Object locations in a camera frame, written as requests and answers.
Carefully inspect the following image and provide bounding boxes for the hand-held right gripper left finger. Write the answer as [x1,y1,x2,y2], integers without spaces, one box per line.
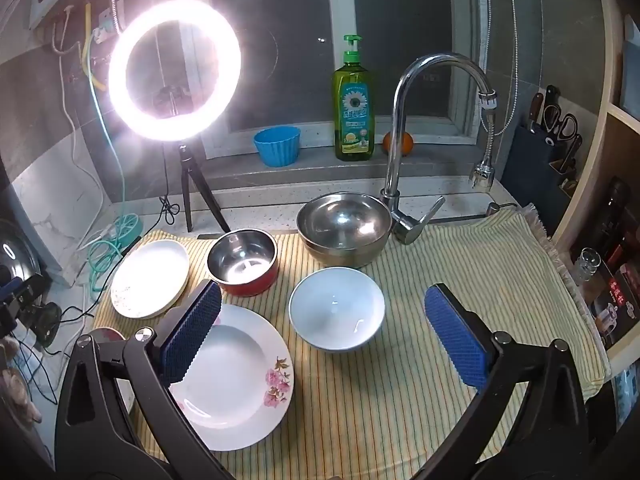
[54,279,236,480]

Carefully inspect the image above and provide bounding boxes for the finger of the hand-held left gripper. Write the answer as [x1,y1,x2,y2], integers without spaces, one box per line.
[0,272,48,338]

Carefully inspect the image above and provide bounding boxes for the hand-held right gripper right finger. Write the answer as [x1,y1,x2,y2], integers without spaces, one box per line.
[424,282,592,480]

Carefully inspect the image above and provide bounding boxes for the white speckled plate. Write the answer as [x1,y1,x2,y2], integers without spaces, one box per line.
[110,240,191,320]

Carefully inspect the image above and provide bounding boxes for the white floral plate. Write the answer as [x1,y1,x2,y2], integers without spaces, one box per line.
[167,304,296,453]

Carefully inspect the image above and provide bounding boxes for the red steel-lined bowl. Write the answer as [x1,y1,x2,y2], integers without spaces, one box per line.
[206,228,280,298]

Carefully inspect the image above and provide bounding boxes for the white ceramic bowl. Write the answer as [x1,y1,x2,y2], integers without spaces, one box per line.
[289,266,387,354]

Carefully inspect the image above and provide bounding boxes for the large stainless steel bowl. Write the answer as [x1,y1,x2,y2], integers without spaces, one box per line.
[296,191,394,269]

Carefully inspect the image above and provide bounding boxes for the dark green lamp base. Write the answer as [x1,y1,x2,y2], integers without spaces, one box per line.
[29,302,64,350]

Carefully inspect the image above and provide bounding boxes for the metal pot lid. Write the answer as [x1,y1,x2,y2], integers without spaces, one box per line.
[0,219,42,282]

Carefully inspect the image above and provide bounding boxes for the yellow striped cloth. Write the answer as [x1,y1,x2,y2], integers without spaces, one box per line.
[92,205,613,480]

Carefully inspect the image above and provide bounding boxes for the clear drinking glass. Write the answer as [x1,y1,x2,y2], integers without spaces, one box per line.
[575,247,602,287]

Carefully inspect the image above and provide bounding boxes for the black mini tripod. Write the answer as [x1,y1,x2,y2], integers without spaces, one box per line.
[177,144,232,234]

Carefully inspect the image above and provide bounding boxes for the red and black box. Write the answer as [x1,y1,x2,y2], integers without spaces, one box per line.
[587,254,640,352]

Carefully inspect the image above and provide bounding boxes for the dark blue knife block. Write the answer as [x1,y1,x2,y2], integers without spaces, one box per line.
[500,122,576,235]

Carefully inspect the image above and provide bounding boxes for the chrome kitchen faucet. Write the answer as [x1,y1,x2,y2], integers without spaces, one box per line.
[381,52,502,246]

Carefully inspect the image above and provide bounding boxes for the blue ribbed cup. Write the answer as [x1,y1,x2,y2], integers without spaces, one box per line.
[253,126,302,168]

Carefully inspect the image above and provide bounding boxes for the black bottle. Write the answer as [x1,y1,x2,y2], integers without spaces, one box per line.
[597,177,632,262]

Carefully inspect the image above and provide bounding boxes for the orange fruit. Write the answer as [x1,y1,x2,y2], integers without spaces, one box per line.
[382,131,415,156]

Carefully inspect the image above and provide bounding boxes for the wooden shelf unit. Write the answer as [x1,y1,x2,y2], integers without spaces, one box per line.
[547,0,640,366]

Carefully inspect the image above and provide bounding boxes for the black kitchen scissors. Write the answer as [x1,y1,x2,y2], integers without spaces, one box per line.
[542,105,579,147]

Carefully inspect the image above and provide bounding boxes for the green dish soap bottle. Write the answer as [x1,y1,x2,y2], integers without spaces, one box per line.
[332,34,376,163]

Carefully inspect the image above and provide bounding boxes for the teal cable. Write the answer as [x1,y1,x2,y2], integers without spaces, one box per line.
[86,50,144,295]

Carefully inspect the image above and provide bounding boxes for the black ring light cable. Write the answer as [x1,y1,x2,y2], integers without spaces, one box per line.
[20,180,183,361]

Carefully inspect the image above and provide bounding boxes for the white power cable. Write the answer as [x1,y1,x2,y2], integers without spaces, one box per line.
[52,45,112,253]

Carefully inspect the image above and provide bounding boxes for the brown-handled knife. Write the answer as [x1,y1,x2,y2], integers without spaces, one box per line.
[529,92,545,134]

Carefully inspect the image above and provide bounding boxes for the white ring light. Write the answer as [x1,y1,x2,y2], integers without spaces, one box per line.
[107,4,243,138]

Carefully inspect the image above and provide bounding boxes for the yellow gas hose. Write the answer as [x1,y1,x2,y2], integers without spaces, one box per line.
[82,2,103,92]

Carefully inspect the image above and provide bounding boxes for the beaded blind cord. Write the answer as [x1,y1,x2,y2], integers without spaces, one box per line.
[480,0,522,137]

